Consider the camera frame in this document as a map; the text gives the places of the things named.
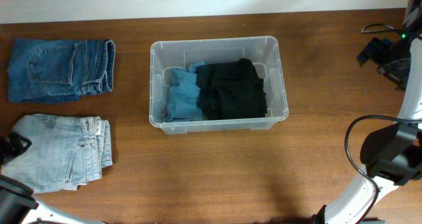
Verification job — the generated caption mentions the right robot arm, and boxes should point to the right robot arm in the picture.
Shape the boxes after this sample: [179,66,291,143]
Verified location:
[310,0,421,223]

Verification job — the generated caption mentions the black garment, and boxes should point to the black garment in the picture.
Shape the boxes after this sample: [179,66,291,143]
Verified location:
[196,58,267,120]

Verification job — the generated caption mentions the teal blue shirt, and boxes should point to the teal blue shirt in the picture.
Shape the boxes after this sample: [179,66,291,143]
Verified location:
[164,61,206,123]

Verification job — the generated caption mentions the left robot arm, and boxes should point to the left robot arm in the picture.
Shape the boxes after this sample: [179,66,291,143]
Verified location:
[1,132,104,224]

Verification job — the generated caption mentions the light blue jeans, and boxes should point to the light blue jeans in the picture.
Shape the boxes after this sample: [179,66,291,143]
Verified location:
[1,114,113,193]

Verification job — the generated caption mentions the dark blue jeans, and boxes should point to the dark blue jeans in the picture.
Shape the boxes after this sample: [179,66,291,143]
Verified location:
[8,38,116,104]

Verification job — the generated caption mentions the clear plastic storage container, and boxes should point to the clear plastic storage container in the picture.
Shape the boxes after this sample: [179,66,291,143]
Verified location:
[149,36,289,134]

